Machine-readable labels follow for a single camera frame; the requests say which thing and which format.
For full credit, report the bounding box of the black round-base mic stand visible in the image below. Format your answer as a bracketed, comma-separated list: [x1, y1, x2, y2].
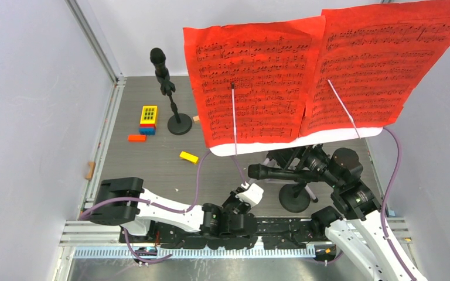
[278, 183, 311, 213]
[155, 68, 192, 135]

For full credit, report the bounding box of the red sheet music left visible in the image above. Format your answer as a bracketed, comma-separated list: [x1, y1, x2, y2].
[183, 16, 326, 148]

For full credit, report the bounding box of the small yellow block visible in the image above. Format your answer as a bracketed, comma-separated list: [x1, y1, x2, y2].
[179, 151, 199, 165]

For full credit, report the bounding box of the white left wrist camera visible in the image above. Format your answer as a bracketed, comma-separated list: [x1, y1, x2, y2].
[234, 182, 264, 208]

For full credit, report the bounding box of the lilac tripod music stand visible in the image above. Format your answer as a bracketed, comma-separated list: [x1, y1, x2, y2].
[209, 76, 385, 204]

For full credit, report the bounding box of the red sheet music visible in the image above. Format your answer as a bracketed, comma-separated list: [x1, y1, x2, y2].
[183, 16, 326, 148]
[301, 1, 450, 135]

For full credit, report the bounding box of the orange flat toy brick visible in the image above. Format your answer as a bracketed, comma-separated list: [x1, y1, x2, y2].
[127, 135, 147, 142]

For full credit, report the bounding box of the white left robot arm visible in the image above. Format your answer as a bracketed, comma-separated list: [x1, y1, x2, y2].
[82, 177, 264, 242]

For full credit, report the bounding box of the red sheet music right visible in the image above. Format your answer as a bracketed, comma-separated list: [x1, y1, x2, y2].
[301, 1, 450, 135]

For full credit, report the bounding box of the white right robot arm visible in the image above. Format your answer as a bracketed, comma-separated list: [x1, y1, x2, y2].
[248, 144, 426, 280]

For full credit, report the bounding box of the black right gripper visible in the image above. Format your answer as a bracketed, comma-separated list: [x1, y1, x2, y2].
[269, 132, 341, 187]

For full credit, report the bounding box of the red toy brick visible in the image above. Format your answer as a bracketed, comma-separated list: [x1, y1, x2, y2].
[139, 124, 156, 129]

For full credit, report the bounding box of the yellow grid toy brick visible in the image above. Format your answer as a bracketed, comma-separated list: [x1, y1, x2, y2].
[139, 105, 159, 126]

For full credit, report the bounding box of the black microphone plain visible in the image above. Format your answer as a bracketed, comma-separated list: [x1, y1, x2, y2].
[247, 164, 322, 182]

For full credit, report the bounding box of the wooden block on rail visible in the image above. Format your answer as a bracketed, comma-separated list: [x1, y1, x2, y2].
[84, 161, 96, 181]

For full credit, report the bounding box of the blue toy brick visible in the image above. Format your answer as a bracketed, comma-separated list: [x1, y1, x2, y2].
[139, 126, 156, 135]

